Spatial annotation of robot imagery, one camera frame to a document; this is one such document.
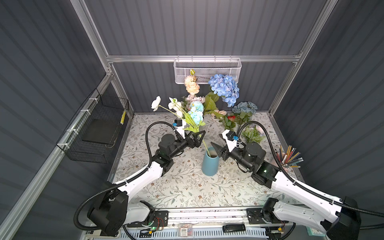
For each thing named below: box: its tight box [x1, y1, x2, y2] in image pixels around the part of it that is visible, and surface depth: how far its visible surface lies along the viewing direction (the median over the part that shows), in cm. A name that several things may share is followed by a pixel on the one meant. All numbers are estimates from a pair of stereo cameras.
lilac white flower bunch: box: [181, 94, 206, 111], surface depth 88 cm
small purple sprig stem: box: [241, 126, 265, 143], surface depth 99 cm
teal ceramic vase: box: [202, 146, 220, 177], surface depth 77 cm
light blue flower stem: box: [188, 101, 204, 126], surface depth 70 cm
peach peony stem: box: [184, 69, 200, 95], surface depth 84 cm
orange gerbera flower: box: [224, 115, 236, 130], surface depth 111 cm
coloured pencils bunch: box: [274, 145, 304, 169], surface depth 84 cm
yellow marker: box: [120, 111, 126, 125], surface depth 84 cm
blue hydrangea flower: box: [208, 74, 240, 107], surface depth 73 cm
